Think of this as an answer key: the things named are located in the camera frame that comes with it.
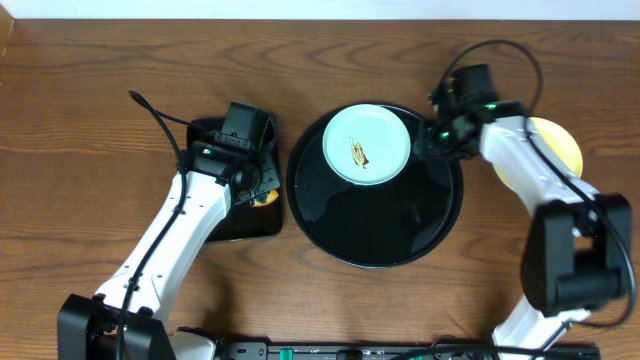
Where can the green and orange sponge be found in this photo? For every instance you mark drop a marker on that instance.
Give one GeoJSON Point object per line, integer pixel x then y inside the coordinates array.
{"type": "Point", "coordinates": [265, 199]}

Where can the black round tray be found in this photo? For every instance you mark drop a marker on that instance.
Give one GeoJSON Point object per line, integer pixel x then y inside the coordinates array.
{"type": "Point", "coordinates": [379, 226]}

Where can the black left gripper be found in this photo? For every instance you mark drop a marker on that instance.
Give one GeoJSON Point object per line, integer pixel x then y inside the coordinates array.
{"type": "Point", "coordinates": [267, 176]}

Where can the black rectangular water tray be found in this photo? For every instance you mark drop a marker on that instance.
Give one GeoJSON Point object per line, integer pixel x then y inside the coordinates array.
{"type": "Point", "coordinates": [245, 221]}

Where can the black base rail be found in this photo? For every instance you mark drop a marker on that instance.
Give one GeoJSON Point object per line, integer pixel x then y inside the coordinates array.
{"type": "Point", "coordinates": [350, 352]}

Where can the mint plate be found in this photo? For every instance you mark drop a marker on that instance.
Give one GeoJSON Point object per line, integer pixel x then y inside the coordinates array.
{"type": "Point", "coordinates": [366, 144]}

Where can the yellow plate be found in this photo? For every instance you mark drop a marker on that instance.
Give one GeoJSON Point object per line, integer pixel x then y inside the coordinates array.
{"type": "Point", "coordinates": [560, 145]}

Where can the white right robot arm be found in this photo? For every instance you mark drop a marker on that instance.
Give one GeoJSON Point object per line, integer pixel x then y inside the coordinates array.
{"type": "Point", "coordinates": [577, 256]}

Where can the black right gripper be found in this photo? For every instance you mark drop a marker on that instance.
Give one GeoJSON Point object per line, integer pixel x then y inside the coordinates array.
{"type": "Point", "coordinates": [427, 138]}

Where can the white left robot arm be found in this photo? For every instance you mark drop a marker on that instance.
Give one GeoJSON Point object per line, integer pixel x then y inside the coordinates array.
{"type": "Point", "coordinates": [127, 316]}

